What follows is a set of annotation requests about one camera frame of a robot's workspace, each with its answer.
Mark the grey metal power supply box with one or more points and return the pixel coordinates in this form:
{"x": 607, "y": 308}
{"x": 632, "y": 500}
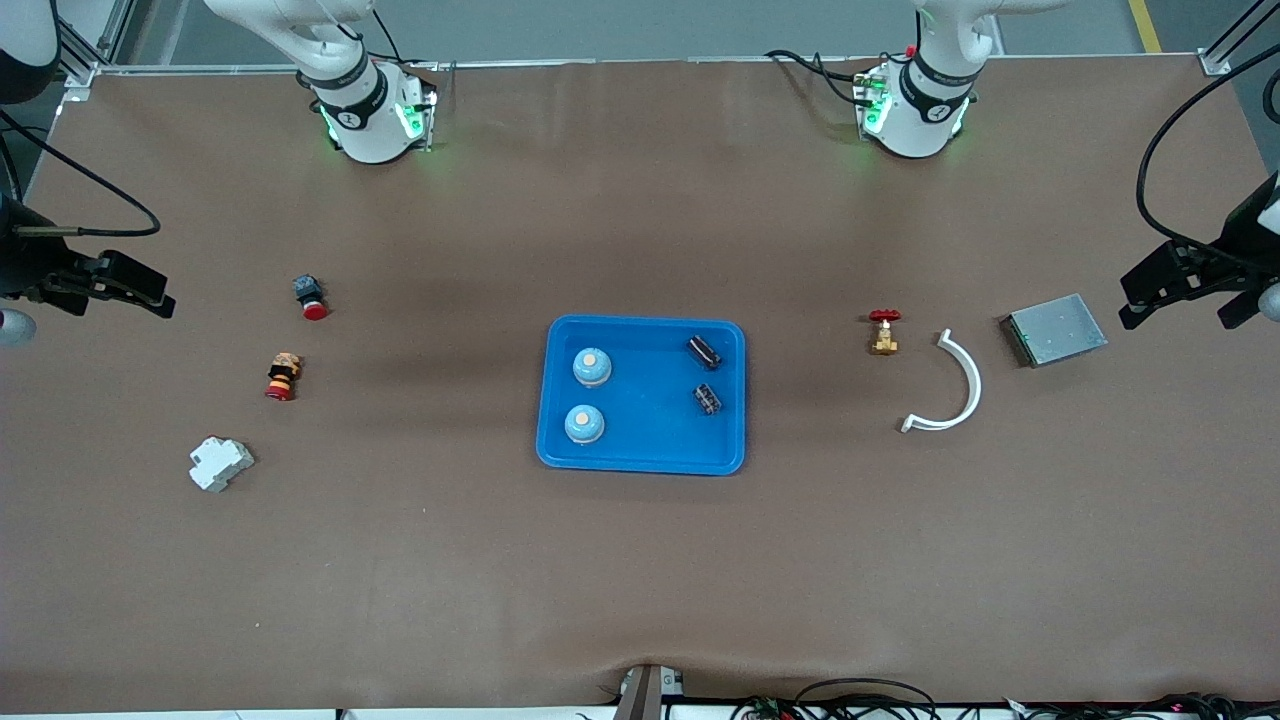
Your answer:
{"x": 1058, "y": 330}

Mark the blue plastic tray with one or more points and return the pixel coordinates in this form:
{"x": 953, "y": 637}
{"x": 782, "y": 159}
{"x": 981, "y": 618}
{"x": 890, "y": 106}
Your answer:
{"x": 650, "y": 440}

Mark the yellow black emergency stop button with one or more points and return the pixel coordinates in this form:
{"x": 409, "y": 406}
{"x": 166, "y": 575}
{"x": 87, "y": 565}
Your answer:
{"x": 283, "y": 378}

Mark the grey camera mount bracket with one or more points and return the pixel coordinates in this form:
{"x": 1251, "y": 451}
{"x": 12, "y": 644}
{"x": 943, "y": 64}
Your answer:
{"x": 645, "y": 695}

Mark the white circuit breaker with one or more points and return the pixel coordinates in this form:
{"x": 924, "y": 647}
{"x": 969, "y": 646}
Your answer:
{"x": 220, "y": 465}

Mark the blue desk bell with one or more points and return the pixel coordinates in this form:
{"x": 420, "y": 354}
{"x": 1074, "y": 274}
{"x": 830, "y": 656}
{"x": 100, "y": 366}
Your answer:
{"x": 584, "y": 428}
{"x": 592, "y": 372}

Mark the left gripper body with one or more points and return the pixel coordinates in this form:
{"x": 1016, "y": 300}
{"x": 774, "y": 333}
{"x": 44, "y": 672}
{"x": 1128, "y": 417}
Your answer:
{"x": 1232, "y": 252}

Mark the red push button grey body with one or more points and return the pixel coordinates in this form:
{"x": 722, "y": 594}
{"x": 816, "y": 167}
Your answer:
{"x": 308, "y": 290}

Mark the black electrolytic capacitor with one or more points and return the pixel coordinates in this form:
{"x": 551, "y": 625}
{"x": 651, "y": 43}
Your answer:
{"x": 704, "y": 353}

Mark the white curved plastic strip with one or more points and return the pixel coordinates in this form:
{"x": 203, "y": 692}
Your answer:
{"x": 972, "y": 385}

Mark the small black terminal block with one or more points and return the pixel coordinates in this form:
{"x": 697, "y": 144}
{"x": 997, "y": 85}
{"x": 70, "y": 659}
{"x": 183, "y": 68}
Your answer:
{"x": 708, "y": 400}

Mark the silver table edge rail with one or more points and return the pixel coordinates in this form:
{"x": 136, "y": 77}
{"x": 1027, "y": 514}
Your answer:
{"x": 650, "y": 61}

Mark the aluminium frame profile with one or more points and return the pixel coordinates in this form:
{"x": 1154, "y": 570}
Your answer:
{"x": 1215, "y": 62}
{"x": 80, "y": 70}

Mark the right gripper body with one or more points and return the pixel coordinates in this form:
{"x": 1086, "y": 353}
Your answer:
{"x": 28, "y": 266}

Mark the brown table mat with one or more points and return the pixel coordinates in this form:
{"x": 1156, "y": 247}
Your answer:
{"x": 640, "y": 560}

